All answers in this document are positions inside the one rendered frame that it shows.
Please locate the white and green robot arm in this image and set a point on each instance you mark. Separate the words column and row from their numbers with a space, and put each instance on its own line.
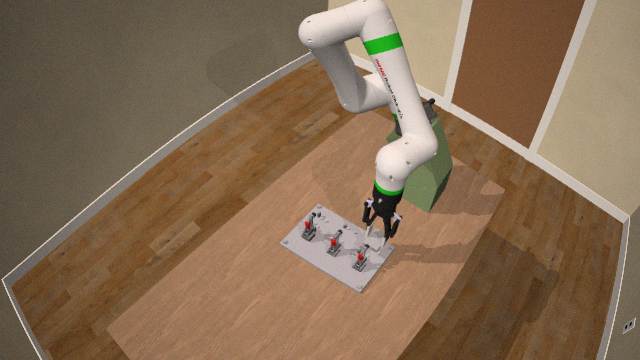
column 371, row 20

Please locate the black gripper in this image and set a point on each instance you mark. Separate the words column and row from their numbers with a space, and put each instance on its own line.
column 385, row 214

